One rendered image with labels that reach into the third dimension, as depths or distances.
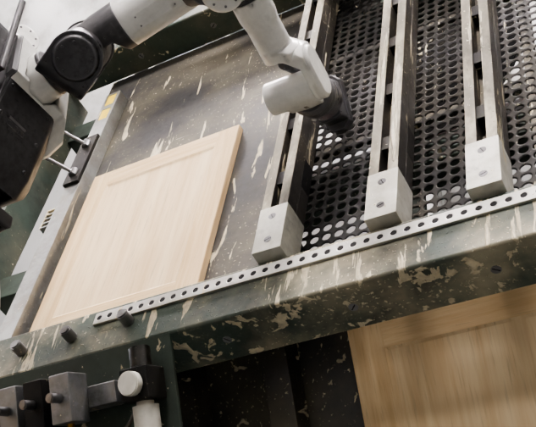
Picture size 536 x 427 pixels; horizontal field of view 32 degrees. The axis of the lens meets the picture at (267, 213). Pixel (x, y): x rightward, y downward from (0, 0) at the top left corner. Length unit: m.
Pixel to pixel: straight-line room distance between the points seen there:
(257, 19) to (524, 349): 0.76
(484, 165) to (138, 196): 0.94
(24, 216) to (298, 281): 1.15
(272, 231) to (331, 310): 0.21
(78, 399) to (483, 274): 0.76
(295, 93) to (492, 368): 0.62
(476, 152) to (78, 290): 0.94
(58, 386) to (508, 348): 0.82
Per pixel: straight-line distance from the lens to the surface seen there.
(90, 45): 1.67
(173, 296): 1.81
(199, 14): 2.75
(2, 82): 1.71
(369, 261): 1.61
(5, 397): 1.85
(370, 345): 1.83
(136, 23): 1.70
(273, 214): 1.80
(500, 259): 1.55
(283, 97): 1.79
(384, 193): 1.69
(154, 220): 2.14
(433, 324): 1.79
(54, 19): 7.04
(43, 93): 1.75
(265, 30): 1.73
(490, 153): 1.66
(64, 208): 2.39
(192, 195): 2.13
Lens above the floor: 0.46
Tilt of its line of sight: 18 degrees up
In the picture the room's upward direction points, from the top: 9 degrees counter-clockwise
